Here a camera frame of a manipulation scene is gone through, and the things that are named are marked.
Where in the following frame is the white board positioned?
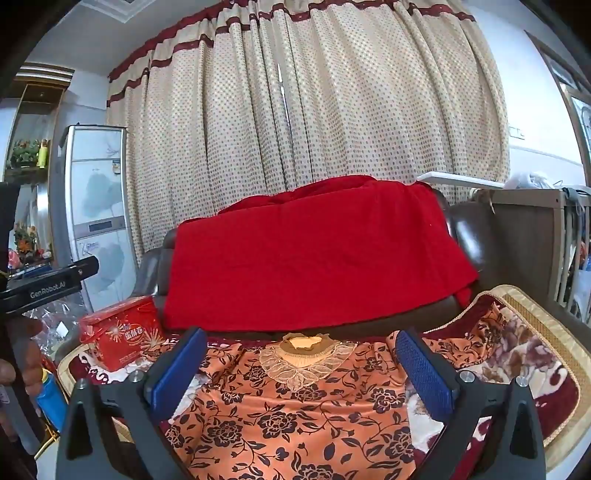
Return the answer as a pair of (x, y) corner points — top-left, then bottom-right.
(416, 171), (506, 190)

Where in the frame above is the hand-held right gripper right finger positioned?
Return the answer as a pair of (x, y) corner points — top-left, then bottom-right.
(394, 329), (548, 480)

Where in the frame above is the dark brown leather sofa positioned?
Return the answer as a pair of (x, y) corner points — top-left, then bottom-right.
(134, 189), (499, 342)

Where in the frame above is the orange floral blouse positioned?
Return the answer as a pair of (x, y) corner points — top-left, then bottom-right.
(159, 307), (506, 480)

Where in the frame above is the clear plastic wrapping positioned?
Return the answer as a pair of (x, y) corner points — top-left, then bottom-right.
(21, 295), (86, 365)

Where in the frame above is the beige dotted curtain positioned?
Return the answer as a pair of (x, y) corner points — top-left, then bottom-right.
(107, 0), (511, 259)

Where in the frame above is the brown door frame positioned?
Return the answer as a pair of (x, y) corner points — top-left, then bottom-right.
(525, 30), (591, 169)

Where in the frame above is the white plastic bag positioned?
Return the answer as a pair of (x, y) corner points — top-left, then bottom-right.
(508, 172), (557, 190)

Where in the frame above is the white standing air conditioner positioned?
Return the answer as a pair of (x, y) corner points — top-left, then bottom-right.
(48, 124), (139, 315)

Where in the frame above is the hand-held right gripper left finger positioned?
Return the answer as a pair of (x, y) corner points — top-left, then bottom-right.
(54, 327), (208, 480)

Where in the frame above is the person's left hand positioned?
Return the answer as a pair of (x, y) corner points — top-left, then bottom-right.
(0, 318), (45, 398)

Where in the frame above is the floral plush blanket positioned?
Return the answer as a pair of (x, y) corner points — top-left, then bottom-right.
(55, 285), (591, 480)

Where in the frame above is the wooden display cabinet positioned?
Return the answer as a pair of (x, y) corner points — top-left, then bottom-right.
(0, 65), (75, 278)

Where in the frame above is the red plush blanket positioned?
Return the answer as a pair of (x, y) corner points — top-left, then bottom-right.
(164, 179), (481, 333)

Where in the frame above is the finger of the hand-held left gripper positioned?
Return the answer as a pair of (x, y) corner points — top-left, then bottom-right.
(9, 257), (100, 282)

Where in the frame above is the red gift box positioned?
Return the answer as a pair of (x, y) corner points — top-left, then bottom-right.
(78, 296), (169, 372)

